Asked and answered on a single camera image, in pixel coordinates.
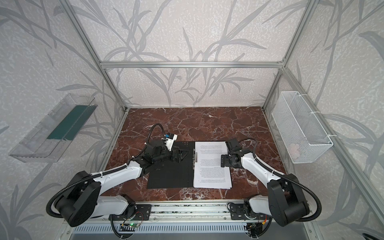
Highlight folder white cover black inside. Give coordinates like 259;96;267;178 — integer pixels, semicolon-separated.
147;142;195;189

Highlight printed sheet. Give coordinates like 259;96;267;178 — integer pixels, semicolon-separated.
193;142;232;189

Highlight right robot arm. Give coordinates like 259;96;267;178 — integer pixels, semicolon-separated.
221;139;322;227

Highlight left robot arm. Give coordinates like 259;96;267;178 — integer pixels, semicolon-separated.
46;142;190;227

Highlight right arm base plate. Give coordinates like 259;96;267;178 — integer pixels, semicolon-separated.
227;203;256;220

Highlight aluminium front rail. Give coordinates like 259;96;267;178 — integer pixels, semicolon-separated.
62;200;316;224

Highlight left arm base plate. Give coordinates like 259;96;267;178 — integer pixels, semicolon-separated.
126;204;152;221

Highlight white wire mesh basket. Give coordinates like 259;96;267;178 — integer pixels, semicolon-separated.
272;91;333;164

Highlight aluminium frame horizontal bar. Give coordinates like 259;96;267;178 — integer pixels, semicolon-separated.
100;61;283;69

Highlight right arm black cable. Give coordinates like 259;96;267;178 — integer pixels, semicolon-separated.
238;137;322;223

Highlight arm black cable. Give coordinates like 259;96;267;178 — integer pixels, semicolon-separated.
238;137;322;223
45;122;166;219

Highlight clear plastic wall tray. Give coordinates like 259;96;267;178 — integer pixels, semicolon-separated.
9;94;98;163

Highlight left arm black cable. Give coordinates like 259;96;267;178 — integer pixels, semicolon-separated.
45;122;166;219

